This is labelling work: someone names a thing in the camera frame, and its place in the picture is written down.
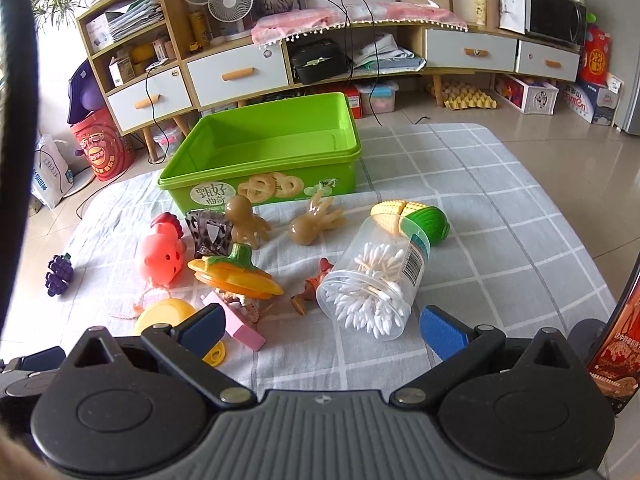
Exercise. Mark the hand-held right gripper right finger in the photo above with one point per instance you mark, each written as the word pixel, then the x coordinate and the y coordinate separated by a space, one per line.
pixel 442 332

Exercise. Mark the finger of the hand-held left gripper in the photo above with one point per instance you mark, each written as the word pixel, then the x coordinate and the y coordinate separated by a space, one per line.
pixel 42 358

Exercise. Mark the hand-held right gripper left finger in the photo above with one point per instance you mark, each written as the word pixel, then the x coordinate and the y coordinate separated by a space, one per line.
pixel 200 329

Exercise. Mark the yellow round lid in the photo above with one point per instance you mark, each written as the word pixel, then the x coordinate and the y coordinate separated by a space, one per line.
pixel 162 315

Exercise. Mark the pink rectangular block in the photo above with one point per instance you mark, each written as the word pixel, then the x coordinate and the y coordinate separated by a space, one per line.
pixel 242 330

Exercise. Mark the orange toy pumpkin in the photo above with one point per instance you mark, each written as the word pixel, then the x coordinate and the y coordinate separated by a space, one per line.
pixel 235 275

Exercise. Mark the pink pig toy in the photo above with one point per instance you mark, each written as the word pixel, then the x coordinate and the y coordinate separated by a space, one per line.
pixel 160 255

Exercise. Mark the purple toy grapes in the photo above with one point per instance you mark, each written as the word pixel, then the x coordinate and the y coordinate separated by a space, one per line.
pixel 59 275

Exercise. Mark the clear cotton swab jar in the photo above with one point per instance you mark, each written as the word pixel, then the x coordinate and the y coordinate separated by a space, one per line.
pixel 375 280

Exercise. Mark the orange fox figurine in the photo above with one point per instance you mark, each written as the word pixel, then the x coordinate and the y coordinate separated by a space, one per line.
pixel 312 285

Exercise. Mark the green plastic storage box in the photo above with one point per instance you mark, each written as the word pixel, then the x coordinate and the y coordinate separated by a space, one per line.
pixel 260 150

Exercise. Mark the spiral seashell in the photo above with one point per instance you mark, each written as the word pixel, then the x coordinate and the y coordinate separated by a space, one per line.
pixel 250 310

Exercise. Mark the grey checked cloth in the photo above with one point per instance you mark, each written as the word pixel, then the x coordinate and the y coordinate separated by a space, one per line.
pixel 500 240

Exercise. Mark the yellow toy corn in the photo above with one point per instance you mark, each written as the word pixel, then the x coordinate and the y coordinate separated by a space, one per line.
pixel 420 220

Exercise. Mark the brown octopus toy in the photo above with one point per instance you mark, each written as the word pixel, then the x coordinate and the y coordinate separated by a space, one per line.
pixel 245 220

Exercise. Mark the brown squid toy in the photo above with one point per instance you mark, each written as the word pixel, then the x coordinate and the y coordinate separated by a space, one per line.
pixel 310 227

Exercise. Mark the white shopping bag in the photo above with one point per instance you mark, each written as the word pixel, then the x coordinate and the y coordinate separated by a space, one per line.
pixel 50 170

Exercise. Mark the red bucket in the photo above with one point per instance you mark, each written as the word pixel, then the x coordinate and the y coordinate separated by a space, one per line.
pixel 102 150

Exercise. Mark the yellow egg tray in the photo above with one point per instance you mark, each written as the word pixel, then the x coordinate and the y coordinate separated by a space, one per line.
pixel 467 97

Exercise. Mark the clear plastic storage box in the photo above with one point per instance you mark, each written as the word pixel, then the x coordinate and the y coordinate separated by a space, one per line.
pixel 379 100

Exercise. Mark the white plastic crate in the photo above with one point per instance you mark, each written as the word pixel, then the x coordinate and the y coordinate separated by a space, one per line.
pixel 527 95

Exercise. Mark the purple bag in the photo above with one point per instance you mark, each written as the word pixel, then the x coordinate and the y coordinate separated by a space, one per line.
pixel 82 90

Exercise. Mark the small white carton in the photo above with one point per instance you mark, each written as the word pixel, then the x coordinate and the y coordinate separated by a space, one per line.
pixel 121 70

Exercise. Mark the printed cardboard box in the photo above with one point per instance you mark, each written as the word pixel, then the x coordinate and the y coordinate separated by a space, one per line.
pixel 592 102

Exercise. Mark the folded papers pile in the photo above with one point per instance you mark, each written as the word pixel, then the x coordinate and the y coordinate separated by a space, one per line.
pixel 385 52

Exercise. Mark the black bag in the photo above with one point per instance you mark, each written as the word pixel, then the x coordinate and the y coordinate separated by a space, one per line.
pixel 317 62

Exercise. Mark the yellow can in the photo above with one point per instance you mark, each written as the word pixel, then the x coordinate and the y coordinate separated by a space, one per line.
pixel 201 27

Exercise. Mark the wooden tv cabinet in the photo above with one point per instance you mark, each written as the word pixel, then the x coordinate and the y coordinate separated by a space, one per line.
pixel 175 15

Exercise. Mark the stack of papers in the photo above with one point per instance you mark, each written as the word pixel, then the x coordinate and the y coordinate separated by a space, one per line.
pixel 132 20

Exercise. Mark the red gift box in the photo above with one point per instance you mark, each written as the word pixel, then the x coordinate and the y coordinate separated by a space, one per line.
pixel 595 55

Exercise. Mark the pink fringed cloth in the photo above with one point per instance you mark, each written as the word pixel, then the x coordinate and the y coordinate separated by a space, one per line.
pixel 400 12

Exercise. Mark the small white desk fan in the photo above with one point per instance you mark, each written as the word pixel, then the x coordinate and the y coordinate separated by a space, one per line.
pixel 230 2

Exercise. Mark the black microwave oven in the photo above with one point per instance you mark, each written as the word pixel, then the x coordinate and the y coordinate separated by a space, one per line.
pixel 552 17

